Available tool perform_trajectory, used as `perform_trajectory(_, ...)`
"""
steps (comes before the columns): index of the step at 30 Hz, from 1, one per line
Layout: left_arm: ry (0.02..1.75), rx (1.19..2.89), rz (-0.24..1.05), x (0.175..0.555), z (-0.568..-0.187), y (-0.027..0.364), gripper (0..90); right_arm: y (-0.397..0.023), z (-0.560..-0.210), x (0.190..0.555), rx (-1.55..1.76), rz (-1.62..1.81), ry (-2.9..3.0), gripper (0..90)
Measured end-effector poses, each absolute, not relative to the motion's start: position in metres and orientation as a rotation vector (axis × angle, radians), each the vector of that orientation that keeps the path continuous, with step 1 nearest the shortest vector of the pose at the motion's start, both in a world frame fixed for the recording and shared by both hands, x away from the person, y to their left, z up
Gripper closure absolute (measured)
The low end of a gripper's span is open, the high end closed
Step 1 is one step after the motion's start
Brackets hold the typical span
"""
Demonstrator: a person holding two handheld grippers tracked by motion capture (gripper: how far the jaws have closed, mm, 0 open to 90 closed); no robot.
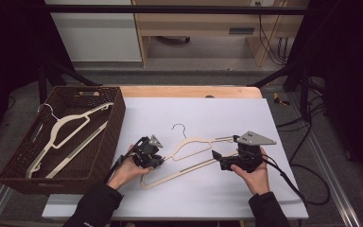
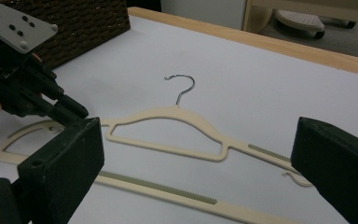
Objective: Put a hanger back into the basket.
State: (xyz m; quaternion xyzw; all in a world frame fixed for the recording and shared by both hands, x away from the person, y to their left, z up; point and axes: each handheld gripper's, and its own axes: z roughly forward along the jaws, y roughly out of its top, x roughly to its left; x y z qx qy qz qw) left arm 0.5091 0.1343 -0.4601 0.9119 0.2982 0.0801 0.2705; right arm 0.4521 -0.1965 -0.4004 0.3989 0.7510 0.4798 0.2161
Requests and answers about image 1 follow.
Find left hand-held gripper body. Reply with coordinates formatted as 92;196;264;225
132;134;164;169

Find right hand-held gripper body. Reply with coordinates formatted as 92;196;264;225
219;131;277;173

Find beige clothes hanger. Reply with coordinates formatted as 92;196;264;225
139;123;250;191
25;101;114;180

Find brown woven basket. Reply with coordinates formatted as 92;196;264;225
0;85;127;196

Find person's left hand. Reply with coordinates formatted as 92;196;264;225
107;145;154;191

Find person's right hand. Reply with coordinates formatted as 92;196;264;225
231;147;272;196

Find yellow and black object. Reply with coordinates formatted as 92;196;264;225
272;92;291;107

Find white table mat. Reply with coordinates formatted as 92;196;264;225
41;96;310;220

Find light wooden desk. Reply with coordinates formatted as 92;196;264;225
131;0;310;68

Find dark curtain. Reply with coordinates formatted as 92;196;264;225
286;0;363;193
0;0;74;152

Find white cabinet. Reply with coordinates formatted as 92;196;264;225
43;0;143;62

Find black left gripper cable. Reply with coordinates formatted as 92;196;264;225
103;135;147;185

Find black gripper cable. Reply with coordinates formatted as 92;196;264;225
259;155;331;206
103;135;147;185

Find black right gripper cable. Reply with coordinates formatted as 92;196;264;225
259;155;331;206

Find black floor cables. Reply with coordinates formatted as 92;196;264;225
277;79;327;165

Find black frame stand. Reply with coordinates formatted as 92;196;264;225
37;60;103;107
249;61;311;121

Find black cables under desk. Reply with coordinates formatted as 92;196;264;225
254;1;289;67

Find black horizontal frame bar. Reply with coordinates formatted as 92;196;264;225
43;4;310;15

